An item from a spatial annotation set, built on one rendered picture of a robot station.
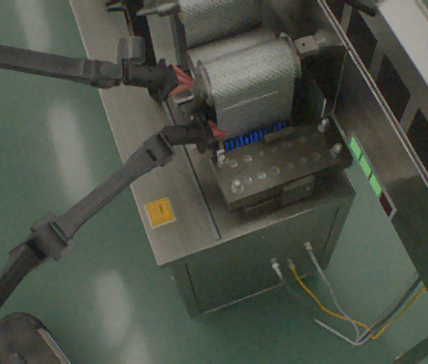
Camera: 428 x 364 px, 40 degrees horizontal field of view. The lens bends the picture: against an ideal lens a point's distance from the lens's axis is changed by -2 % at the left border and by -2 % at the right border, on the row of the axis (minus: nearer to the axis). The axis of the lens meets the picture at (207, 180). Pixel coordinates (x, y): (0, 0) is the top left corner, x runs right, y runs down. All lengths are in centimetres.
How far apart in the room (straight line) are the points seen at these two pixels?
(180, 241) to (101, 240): 107
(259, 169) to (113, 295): 122
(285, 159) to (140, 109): 56
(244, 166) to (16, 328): 127
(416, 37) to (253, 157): 71
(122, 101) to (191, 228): 53
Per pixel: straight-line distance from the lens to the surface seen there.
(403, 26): 131
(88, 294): 281
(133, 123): 206
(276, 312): 270
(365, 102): 153
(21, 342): 259
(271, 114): 181
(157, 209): 187
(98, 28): 233
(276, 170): 179
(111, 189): 159
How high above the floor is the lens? 263
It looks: 64 degrees down
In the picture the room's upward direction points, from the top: 8 degrees counter-clockwise
